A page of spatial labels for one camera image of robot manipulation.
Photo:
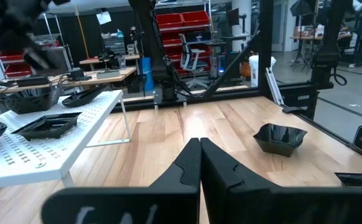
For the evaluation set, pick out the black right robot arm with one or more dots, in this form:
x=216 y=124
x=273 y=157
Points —
x=150 y=37

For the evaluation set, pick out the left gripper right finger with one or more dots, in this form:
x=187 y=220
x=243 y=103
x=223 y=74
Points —
x=277 y=205

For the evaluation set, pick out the black light stand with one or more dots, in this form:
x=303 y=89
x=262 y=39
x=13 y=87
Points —
x=300 y=7

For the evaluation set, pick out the white perforated metal shelf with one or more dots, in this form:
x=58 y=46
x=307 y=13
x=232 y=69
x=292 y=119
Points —
x=44 y=155

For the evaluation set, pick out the blue bin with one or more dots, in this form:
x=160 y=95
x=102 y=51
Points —
x=146 y=71

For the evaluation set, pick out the white bucket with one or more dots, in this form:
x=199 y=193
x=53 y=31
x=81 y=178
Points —
x=255 y=71

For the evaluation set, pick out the black small square plate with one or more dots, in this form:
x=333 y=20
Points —
x=358 y=180
x=47 y=127

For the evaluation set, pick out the white paper tag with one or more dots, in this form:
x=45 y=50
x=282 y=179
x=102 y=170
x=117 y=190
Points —
x=103 y=17

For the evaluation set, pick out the white office chair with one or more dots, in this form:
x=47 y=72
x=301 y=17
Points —
x=193 y=62

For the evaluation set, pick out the white rack with red bins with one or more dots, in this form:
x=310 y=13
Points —
x=13 y=56

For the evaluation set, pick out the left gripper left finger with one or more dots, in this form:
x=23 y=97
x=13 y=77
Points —
x=122 y=205

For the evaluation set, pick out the black teardrop plate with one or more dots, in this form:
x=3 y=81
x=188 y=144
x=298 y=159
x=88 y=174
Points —
x=81 y=99

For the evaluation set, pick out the wooden work desk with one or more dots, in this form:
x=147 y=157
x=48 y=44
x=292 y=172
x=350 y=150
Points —
x=305 y=37
x=112 y=73

